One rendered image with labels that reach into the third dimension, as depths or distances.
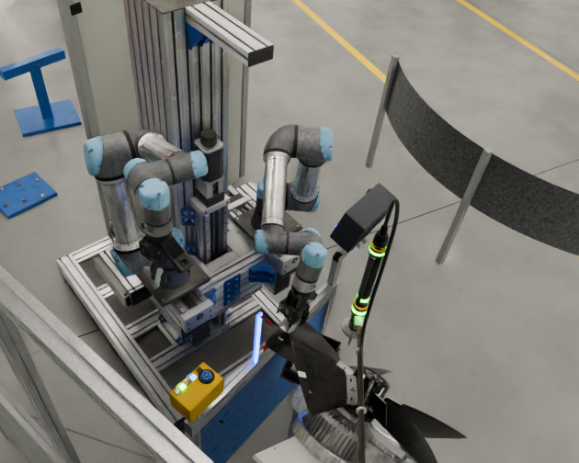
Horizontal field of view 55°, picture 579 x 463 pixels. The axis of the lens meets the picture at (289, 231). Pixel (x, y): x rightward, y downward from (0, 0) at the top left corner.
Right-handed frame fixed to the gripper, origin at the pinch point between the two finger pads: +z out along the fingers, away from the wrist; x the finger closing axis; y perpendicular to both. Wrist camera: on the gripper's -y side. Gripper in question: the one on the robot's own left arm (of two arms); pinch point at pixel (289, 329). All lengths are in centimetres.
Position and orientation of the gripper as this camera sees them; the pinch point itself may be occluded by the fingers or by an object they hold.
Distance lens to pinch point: 192.2
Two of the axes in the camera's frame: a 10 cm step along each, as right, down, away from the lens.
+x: 7.7, 5.0, -3.9
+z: -2.7, 8.1, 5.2
